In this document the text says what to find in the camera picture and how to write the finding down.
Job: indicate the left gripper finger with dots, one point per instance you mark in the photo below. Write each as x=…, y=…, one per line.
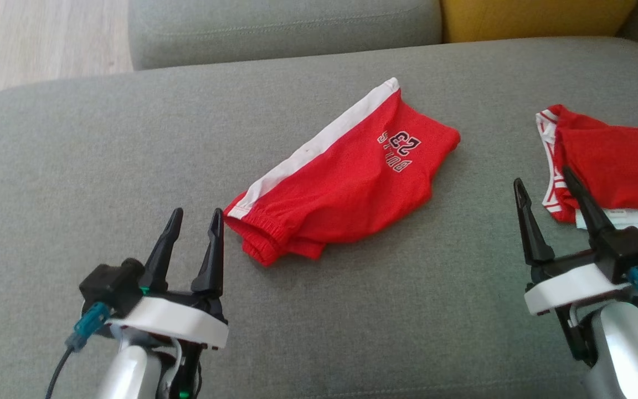
x=211, y=263
x=159, y=260

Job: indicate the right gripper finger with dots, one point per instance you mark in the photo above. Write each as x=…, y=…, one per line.
x=530, y=233
x=587, y=213

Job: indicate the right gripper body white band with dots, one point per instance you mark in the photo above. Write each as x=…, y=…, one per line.
x=568, y=285

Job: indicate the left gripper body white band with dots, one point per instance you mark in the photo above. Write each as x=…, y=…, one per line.
x=175, y=324

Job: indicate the red jersey with white sleeves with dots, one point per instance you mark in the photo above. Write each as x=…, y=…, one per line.
x=618, y=166

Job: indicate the red shorts with white stripe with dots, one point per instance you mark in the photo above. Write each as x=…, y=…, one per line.
x=346, y=188

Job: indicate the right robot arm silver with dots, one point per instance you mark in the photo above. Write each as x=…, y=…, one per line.
x=629, y=354

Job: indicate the grey sofa seat cushion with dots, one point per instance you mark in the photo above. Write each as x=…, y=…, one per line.
x=352, y=332

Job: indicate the yellow cushion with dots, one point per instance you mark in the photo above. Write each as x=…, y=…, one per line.
x=535, y=19

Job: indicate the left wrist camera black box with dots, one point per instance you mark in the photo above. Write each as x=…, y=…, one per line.
x=108, y=285

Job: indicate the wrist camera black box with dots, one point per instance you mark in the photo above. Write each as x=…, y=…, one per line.
x=632, y=249
x=108, y=285

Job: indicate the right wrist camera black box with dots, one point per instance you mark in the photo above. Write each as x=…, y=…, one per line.
x=632, y=249

